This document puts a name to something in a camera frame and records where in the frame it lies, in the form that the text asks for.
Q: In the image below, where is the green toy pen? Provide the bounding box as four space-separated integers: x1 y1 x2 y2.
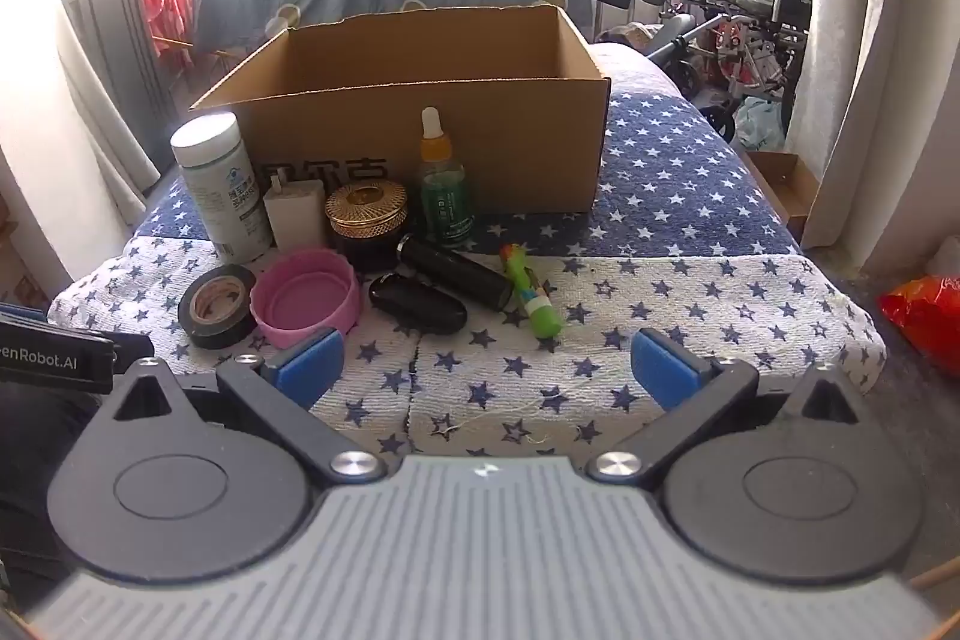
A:
500 242 562 339

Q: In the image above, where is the white ribbed panel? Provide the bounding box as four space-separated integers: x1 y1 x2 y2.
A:
56 0 181 199

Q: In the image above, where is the dark cloth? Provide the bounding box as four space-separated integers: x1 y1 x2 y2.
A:
0 381 113 611

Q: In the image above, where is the green dropper bottle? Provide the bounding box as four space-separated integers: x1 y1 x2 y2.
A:
415 106 475 249

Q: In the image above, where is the brown cardboard box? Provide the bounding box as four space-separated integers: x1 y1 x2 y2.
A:
187 4 612 217

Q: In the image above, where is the black oval key fob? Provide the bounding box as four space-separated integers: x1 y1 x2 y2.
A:
367 272 468 335

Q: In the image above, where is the small cardboard box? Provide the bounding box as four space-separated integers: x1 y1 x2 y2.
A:
746 151 811 240

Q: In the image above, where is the red orange plastic bag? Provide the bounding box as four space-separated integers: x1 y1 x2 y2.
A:
879 276 960 378

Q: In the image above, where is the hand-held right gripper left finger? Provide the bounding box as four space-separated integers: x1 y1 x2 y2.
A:
94 329 383 483

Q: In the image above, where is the black jar with gold lid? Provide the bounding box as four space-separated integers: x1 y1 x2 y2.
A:
325 180 410 272

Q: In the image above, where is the white charger plug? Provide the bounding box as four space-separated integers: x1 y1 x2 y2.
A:
262 173 329 253

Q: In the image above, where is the grey cylindrical cushion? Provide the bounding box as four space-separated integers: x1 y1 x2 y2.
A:
646 14 698 62

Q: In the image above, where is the pink plastic lid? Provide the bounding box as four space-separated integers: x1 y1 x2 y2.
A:
250 248 363 348

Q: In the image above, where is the black tape roll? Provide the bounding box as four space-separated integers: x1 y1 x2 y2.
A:
178 263 260 350

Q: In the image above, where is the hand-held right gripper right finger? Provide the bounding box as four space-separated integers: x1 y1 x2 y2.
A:
587 329 863 482

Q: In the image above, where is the cream window curtain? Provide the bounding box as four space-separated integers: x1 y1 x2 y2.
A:
787 0 960 281

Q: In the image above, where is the blue white star blanket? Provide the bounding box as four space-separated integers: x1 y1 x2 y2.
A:
49 44 882 453

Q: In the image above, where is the white supplement bottle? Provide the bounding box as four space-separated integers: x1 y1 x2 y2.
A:
170 113 272 264

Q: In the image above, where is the light plastic bag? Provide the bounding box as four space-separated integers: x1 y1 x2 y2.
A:
735 96 785 150

